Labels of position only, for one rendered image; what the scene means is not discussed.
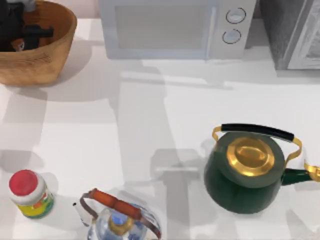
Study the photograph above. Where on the small brown and white object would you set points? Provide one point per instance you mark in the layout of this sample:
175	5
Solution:
19	45

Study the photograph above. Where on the microwave oven door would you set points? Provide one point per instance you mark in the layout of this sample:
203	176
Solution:
157	27

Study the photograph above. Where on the red-capped white bottle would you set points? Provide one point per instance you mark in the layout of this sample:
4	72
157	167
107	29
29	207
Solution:
32	197

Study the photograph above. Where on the pale microwave oven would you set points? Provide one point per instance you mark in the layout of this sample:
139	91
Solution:
175	30

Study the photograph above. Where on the microwave oven knob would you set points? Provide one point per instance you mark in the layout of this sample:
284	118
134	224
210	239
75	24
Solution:
231	36
236	15

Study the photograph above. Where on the round wooden basket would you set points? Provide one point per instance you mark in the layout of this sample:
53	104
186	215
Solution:
37	65

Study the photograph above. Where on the pale grey rounded box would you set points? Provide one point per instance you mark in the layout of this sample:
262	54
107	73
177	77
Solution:
30	5

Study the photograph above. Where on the pale grey cabinet door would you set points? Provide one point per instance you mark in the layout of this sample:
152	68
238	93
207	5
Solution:
306	42

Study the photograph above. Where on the gold kettle lid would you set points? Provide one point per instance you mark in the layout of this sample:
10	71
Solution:
250	156

